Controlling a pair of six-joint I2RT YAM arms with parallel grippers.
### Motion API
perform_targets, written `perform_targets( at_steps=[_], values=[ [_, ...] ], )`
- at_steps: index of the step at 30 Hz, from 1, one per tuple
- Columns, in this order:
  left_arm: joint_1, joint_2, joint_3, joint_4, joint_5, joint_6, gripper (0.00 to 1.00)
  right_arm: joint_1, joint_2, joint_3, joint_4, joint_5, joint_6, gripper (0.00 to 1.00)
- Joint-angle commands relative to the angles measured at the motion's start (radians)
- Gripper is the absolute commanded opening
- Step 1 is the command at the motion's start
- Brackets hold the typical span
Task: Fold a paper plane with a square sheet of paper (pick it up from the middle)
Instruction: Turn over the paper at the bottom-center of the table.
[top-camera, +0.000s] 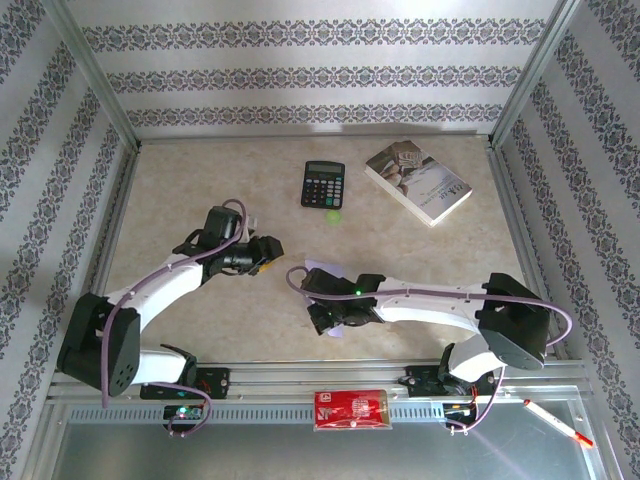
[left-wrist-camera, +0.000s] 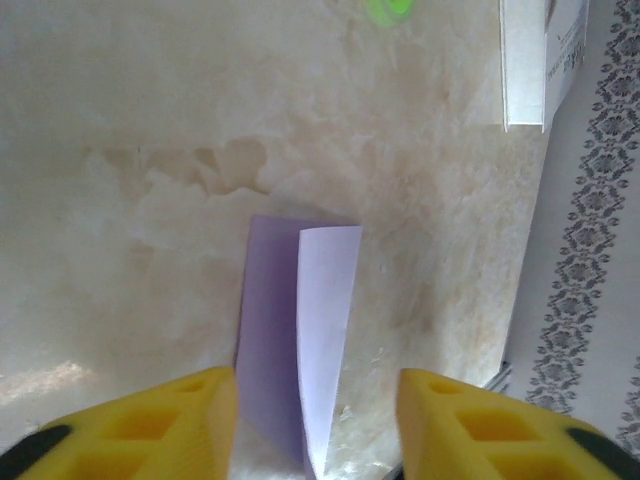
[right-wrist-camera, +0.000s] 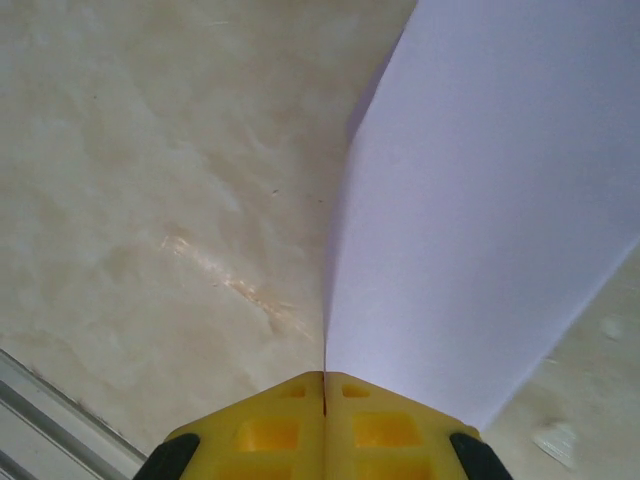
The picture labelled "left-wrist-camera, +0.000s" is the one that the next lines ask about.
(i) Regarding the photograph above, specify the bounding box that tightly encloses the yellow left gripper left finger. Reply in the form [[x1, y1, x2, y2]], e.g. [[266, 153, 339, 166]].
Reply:
[[0, 366, 242, 480]]

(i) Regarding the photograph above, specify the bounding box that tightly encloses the lilac paper sheet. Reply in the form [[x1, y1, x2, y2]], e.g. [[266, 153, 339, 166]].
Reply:
[[234, 214, 364, 480]]

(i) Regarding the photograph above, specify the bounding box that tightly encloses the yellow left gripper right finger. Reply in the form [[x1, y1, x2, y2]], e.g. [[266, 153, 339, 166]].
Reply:
[[397, 368, 640, 480]]

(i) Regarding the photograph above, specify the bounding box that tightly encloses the aluminium side rail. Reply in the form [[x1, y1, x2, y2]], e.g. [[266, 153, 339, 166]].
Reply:
[[487, 359, 515, 399]]

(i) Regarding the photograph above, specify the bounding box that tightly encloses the white paperback book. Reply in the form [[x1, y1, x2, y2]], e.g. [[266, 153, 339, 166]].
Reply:
[[499, 0, 589, 134]]

